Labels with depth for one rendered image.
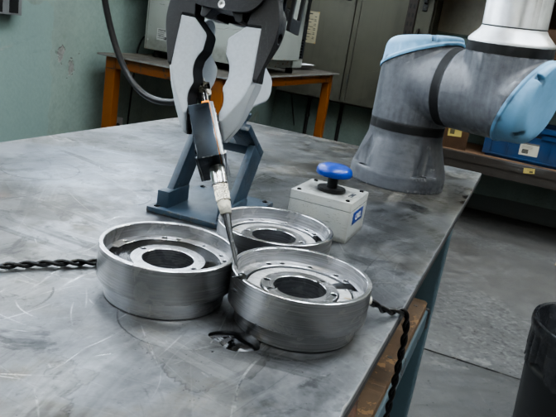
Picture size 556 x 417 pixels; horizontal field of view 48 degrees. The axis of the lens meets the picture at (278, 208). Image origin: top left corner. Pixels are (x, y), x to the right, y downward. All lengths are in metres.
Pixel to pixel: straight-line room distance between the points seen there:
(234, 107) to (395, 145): 0.51
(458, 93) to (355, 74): 3.46
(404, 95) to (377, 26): 3.38
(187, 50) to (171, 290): 0.19
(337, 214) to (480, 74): 0.32
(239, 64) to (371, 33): 3.86
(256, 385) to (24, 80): 2.31
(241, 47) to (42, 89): 2.25
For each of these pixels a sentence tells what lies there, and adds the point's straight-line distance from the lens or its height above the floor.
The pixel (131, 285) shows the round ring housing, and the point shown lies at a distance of 0.45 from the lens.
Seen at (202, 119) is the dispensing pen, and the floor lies 0.93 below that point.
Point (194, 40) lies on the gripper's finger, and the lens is 0.51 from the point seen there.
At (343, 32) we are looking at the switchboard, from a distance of 4.39.
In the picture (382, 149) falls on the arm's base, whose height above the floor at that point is 0.86.
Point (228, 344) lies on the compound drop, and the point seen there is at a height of 0.80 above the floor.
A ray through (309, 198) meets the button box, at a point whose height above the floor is 0.84.
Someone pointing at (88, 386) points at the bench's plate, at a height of 0.80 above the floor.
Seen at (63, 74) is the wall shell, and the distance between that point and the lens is 2.79.
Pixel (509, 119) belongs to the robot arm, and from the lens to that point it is 0.89.
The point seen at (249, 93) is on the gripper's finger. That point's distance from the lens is 0.49.
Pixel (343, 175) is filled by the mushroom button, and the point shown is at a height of 0.87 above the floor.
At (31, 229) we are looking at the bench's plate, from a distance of 0.62.
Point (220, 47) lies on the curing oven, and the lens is 2.82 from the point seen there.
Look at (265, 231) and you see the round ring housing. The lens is 0.59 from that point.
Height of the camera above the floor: 1.01
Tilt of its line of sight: 16 degrees down
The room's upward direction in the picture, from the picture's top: 9 degrees clockwise
